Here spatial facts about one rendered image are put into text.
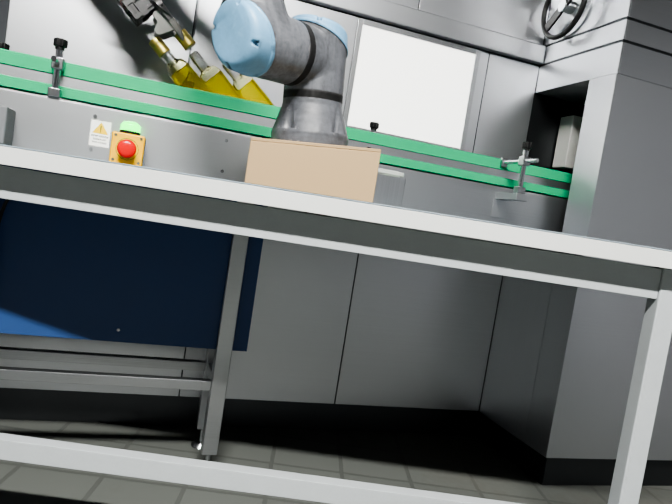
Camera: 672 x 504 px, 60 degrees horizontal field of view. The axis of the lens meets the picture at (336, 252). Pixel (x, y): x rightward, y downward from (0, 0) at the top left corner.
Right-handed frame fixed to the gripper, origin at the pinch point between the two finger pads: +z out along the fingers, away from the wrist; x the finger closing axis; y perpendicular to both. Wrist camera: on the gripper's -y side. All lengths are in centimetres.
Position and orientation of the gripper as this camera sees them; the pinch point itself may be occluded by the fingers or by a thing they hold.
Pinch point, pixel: (181, 35)
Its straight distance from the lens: 166.6
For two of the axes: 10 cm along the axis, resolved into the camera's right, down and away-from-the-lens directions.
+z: 6.0, 7.5, 2.7
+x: 3.0, 1.0, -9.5
